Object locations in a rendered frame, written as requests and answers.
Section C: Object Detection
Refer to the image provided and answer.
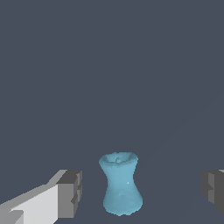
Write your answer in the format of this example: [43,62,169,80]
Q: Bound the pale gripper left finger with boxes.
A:
[0,169,83,224]

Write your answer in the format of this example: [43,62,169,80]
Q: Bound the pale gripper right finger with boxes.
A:
[199,169,224,215]

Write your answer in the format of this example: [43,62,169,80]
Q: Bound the light blue hourglass vase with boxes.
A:
[98,151,144,217]

